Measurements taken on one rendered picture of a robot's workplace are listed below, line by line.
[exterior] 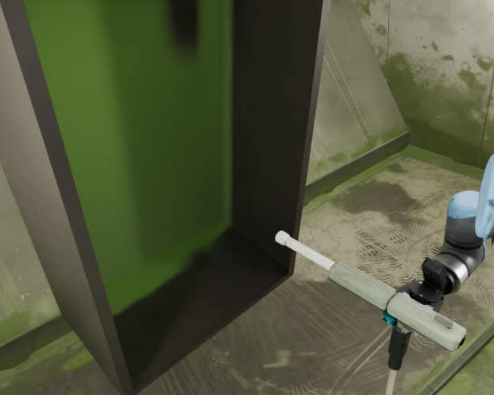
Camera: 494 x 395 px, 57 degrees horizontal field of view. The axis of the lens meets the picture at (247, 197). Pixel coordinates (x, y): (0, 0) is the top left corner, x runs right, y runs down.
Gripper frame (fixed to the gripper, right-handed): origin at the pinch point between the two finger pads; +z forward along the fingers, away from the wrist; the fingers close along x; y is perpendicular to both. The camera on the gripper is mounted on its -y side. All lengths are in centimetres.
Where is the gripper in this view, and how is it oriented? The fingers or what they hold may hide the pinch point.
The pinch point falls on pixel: (400, 320)
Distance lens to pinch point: 107.2
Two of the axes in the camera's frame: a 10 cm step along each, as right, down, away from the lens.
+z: -7.0, 4.2, -5.8
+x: -7.1, -3.8, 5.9
